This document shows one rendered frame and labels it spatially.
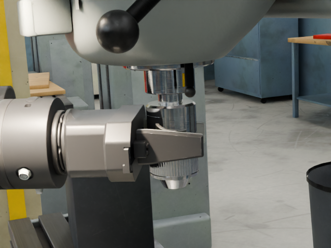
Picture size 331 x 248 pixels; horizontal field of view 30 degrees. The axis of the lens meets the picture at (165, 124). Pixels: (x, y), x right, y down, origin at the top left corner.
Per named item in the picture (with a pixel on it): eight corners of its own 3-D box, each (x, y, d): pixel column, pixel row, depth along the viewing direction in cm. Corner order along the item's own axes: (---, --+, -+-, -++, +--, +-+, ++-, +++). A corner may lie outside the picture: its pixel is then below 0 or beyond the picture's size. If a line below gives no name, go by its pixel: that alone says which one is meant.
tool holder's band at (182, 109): (206, 111, 58) (206, 101, 58) (167, 119, 55) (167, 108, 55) (174, 106, 61) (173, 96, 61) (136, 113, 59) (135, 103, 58)
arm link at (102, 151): (127, 104, 52) (-11, 108, 53) (134, 213, 54) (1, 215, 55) (145, 83, 64) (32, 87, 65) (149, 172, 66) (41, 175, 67)
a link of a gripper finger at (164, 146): (204, 161, 56) (137, 163, 57) (203, 127, 56) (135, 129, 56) (203, 166, 55) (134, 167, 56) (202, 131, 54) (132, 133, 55)
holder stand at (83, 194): (79, 273, 95) (68, 147, 91) (68, 225, 116) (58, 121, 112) (155, 262, 97) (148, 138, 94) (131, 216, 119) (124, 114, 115)
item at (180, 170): (209, 172, 59) (206, 111, 58) (171, 183, 56) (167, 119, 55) (177, 164, 63) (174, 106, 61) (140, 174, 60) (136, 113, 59)
